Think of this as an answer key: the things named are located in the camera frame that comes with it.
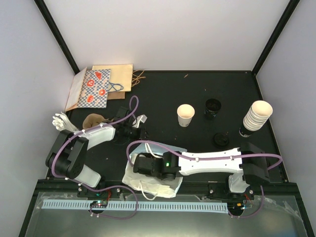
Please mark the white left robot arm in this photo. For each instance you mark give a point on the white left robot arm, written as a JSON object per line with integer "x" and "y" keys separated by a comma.
{"x": 68, "y": 154}

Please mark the brown kraft paper bag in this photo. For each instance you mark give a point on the brown kraft paper bag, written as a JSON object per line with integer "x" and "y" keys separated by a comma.
{"x": 116, "y": 95}

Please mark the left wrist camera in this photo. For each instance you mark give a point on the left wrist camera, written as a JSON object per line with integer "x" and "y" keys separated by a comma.
{"x": 139, "y": 120}

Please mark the light blue slotted cable duct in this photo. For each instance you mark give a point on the light blue slotted cable duct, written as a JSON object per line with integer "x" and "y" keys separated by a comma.
{"x": 212, "y": 207}

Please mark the tall stack of paper cups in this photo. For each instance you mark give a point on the tall stack of paper cups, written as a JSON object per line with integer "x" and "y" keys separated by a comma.
{"x": 257, "y": 115}

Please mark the tan kraft paper bag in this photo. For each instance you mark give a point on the tan kraft paper bag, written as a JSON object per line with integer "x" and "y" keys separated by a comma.
{"x": 123, "y": 77}

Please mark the small electronics board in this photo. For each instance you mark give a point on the small electronics board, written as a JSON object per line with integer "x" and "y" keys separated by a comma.
{"x": 99, "y": 204}

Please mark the white orange-edged paper bag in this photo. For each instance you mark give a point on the white orange-edged paper bag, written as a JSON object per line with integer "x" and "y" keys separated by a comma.
{"x": 75, "y": 90}

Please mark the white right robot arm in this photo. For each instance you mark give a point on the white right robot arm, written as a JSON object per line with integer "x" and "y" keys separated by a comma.
{"x": 245, "y": 165}

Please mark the blue checkered paper bag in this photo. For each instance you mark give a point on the blue checkered paper bag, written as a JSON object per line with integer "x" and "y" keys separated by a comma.
{"x": 95, "y": 88}

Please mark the light blue paper bag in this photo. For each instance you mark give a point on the light blue paper bag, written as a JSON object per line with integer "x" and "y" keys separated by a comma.
{"x": 148, "y": 184}

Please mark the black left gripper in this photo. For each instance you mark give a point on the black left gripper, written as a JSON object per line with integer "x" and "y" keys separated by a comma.
{"x": 141, "y": 134}

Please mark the black paper cup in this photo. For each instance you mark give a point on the black paper cup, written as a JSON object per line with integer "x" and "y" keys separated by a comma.
{"x": 212, "y": 107}

